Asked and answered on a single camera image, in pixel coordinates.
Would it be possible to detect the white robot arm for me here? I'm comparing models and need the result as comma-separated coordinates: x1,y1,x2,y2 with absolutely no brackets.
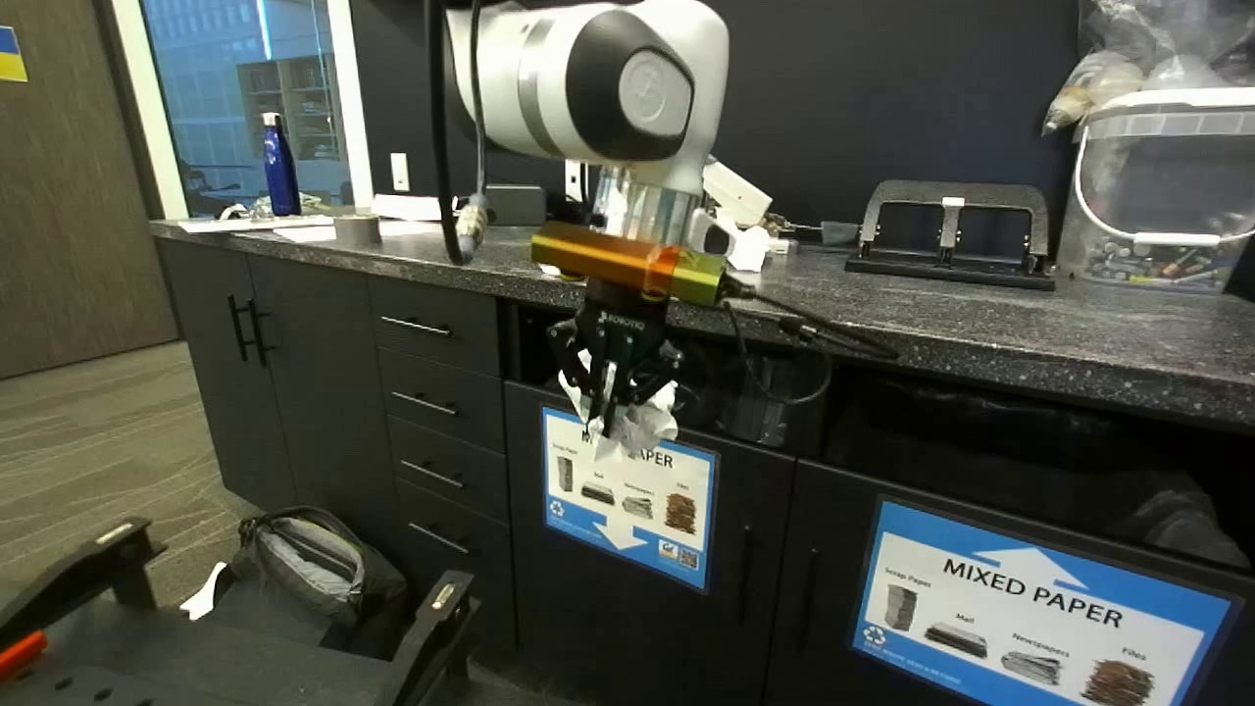
442,0,730,444

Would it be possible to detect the grey tape roll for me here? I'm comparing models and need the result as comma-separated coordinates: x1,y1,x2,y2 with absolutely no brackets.
334,215,379,245

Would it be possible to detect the black grey backpack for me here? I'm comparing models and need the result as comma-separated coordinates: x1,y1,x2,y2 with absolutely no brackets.
207,504,407,657

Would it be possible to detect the black power adapter box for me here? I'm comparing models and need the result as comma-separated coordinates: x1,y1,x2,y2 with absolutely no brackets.
486,183,547,227

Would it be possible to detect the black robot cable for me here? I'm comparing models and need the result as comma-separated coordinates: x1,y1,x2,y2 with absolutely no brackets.
426,0,905,408

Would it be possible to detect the mixed paper sign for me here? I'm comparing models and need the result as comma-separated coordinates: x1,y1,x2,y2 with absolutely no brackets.
536,408,723,593
850,502,1237,706

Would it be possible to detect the white paper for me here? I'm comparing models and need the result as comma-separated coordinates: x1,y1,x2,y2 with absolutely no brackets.
556,376,679,449
181,562,226,622

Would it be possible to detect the left bin black liner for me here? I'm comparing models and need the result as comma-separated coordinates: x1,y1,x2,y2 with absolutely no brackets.
543,316,833,455

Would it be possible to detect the black chair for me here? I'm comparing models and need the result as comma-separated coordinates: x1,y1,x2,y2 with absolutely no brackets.
0,519,477,706

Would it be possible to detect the left mixed paper sign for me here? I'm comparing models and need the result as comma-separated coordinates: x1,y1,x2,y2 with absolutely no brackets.
536,408,723,593

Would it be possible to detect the right bin black liner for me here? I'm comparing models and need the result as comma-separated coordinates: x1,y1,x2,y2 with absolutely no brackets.
822,376,1253,568

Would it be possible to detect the blue water bottle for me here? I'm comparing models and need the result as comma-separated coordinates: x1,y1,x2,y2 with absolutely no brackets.
258,110,302,215

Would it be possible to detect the black cabinet with drawers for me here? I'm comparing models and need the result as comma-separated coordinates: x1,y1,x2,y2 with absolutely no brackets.
158,234,1255,706

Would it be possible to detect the white light switch plate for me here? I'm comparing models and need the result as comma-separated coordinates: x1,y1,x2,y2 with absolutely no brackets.
388,154,413,193

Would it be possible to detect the clear plastic storage bin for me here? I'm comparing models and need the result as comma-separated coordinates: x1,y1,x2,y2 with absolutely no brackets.
1059,85,1255,290

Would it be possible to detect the right mixed paper sign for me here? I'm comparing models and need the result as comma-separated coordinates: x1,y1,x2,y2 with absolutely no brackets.
850,502,1237,706

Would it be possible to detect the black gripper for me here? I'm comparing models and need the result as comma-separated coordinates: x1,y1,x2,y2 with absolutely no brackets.
548,300,681,440

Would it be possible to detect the black hole punch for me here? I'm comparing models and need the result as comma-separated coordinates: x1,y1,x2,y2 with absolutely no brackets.
849,179,1054,290

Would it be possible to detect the white paper on floor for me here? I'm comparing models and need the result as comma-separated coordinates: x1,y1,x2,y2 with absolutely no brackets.
181,562,226,622

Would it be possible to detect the bin black liner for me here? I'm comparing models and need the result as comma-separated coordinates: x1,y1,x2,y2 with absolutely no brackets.
822,376,1253,568
543,316,833,455

